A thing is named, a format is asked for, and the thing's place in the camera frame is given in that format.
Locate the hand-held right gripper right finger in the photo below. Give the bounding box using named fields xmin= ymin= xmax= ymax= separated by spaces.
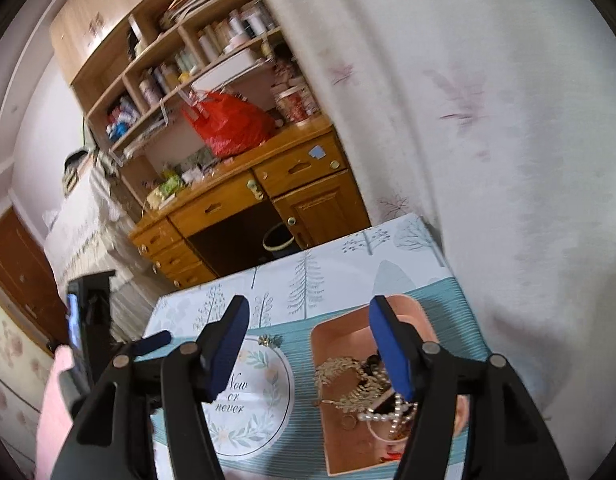
xmin=368 ymin=295 xmax=569 ymax=480

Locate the printed tree tablecloth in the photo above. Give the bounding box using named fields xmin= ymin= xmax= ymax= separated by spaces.
xmin=140 ymin=212 xmax=489 ymax=480

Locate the pink tray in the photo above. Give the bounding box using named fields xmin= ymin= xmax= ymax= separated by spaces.
xmin=310 ymin=296 xmax=471 ymax=476

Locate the red and white jar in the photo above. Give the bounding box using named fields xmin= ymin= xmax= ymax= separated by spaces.
xmin=274 ymin=85 xmax=319 ymax=126

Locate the row of bottles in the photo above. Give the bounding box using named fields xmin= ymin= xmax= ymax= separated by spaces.
xmin=195 ymin=2 xmax=279 ymax=61

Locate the person's left forearm pink sleeve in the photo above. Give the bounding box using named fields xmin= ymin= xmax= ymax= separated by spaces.
xmin=35 ymin=347 xmax=88 ymax=480

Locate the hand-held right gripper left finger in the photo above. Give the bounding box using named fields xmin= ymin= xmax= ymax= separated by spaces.
xmin=50 ymin=295 xmax=251 ymax=480

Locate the wooden desk with drawers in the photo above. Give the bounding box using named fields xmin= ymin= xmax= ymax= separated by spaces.
xmin=128 ymin=115 xmax=373 ymax=288

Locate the dark waste bin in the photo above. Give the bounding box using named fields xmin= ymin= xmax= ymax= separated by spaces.
xmin=262 ymin=222 xmax=301 ymax=261

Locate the white lace bed cover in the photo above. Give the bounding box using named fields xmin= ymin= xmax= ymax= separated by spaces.
xmin=42 ymin=160 xmax=153 ymax=311

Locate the gold leaf hair comb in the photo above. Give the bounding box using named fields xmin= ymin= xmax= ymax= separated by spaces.
xmin=322 ymin=374 xmax=389 ymax=409
xmin=315 ymin=357 xmax=365 ymax=386

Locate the red plastic bag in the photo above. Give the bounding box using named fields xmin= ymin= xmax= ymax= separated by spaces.
xmin=183 ymin=91 xmax=277 ymax=158

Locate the black bead bracelet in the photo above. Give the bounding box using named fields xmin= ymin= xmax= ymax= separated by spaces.
xmin=363 ymin=354 xmax=389 ymax=378

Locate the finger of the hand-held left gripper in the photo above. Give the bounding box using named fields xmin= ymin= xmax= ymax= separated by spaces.
xmin=135 ymin=331 xmax=173 ymax=356

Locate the white storage box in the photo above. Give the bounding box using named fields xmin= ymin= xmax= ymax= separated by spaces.
xmin=190 ymin=52 xmax=273 ymax=93

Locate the brown wooden door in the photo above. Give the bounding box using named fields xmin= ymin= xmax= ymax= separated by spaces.
xmin=0 ymin=210 xmax=63 ymax=356

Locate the wooden shelf hutch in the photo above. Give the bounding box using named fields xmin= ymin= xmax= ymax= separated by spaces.
xmin=50 ymin=0 xmax=289 ymax=161

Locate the white floral curtain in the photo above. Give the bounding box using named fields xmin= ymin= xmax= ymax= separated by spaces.
xmin=243 ymin=0 xmax=616 ymax=411

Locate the long pearl necklace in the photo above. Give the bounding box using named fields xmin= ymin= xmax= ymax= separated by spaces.
xmin=358 ymin=392 xmax=419 ymax=441

